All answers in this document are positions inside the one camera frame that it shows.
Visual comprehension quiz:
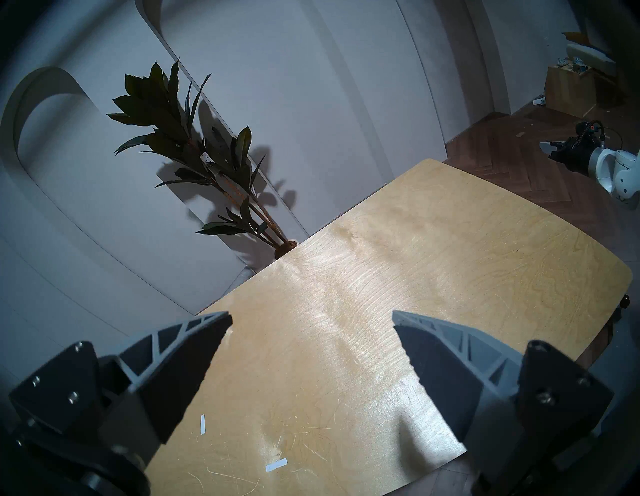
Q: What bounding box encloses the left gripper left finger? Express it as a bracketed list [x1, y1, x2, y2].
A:
[10, 311, 234, 463]

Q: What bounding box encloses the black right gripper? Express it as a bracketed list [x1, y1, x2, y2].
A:
[540, 132, 602, 177]

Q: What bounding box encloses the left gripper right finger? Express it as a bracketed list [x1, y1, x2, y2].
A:
[392, 310, 615, 483]

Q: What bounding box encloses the wooden cube box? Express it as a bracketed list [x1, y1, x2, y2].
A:
[544, 64, 599, 120]

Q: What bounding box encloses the white cushioned wooden armchair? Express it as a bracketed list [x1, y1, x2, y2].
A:
[562, 31, 623, 78]

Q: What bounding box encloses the light wooden table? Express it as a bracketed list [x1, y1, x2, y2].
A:
[145, 159, 634, 496]

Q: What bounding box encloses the tall green leafy plant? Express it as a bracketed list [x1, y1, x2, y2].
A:
[106, 60, 301, 261]

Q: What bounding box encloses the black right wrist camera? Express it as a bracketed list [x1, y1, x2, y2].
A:
[575, 120, 607, 144]

